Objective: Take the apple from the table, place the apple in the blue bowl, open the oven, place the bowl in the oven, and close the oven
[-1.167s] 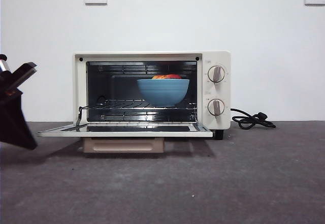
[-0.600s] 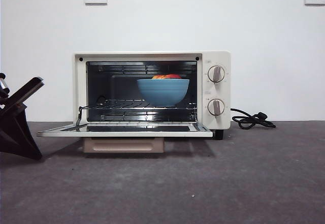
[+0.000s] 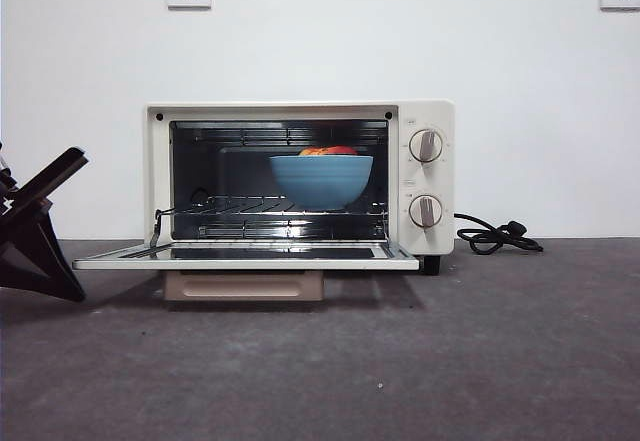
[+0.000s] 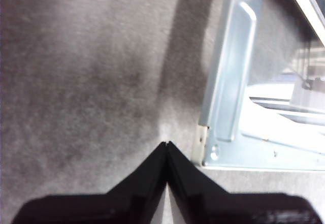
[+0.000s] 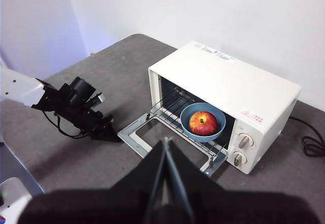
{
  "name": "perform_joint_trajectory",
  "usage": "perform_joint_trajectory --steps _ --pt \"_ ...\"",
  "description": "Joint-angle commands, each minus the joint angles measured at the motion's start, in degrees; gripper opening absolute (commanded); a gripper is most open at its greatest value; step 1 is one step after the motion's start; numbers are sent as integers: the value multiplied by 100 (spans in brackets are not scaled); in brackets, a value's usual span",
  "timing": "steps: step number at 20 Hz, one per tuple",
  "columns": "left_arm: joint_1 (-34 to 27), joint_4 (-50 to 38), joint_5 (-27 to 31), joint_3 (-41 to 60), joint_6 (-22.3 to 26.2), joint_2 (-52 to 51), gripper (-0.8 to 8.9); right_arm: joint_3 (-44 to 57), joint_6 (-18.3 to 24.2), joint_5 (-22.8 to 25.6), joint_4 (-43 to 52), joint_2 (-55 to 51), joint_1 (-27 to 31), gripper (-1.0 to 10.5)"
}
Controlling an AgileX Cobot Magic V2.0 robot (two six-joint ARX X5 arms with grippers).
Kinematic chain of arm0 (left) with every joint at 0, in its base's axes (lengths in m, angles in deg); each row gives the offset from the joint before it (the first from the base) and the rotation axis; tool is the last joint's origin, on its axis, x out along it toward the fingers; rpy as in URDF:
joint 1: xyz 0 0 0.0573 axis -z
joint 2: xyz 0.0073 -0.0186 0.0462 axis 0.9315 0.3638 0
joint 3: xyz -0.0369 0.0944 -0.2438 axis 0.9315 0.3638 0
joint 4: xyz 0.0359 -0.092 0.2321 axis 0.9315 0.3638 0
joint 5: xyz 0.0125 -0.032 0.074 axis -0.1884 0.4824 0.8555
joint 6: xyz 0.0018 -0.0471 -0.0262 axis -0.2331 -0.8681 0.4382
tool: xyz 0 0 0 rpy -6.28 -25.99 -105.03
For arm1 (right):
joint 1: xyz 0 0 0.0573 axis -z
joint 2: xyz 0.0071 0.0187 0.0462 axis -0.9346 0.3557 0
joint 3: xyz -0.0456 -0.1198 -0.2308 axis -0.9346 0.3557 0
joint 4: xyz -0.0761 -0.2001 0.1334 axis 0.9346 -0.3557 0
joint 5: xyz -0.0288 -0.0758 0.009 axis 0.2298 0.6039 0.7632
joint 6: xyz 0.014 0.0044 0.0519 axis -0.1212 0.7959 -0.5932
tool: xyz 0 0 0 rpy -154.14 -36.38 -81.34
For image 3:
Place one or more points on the red yellow apple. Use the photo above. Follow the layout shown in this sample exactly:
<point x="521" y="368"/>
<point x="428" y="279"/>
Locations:
<point x="327" y="151"/>

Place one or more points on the blue ribbed bowl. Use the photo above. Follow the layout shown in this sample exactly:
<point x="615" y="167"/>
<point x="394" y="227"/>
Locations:
<point x="320" y="183"/>

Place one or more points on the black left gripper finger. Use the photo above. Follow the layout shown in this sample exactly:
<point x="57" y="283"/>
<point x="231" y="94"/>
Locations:
<point x="42" y="246"/>
<point x="30" y="276"/>

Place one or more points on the cream toaster oven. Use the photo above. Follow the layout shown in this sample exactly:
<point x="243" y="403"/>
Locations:
<point x="435" y="241"/>

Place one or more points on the beige oven knob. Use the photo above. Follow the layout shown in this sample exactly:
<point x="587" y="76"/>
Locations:
<point x="426" y="146"/>
<point x="426" y="211"/>

